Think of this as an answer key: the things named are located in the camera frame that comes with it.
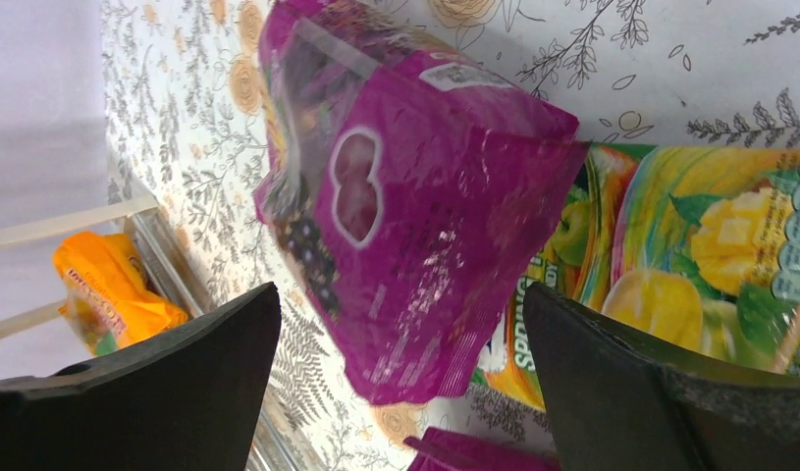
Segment purple grape candy bag front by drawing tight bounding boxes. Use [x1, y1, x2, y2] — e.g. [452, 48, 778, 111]
[403, 427, 560, 471]

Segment yellow green candy bag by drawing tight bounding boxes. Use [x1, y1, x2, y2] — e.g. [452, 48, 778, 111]
[473, 144, 800, 409]

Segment floral table mat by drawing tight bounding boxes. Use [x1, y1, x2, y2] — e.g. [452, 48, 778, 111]
[100, 1, 800, 470]

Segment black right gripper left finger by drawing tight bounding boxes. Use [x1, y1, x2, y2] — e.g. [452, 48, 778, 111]
[0, 283, 282, 470]

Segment purple grape candy bag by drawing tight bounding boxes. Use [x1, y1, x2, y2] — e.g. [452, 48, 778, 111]
[254, 1, 587, 405]
[403, 427, 560, 471]

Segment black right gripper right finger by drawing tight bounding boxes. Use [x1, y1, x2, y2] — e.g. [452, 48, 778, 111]
[523, 283, 800, 470]

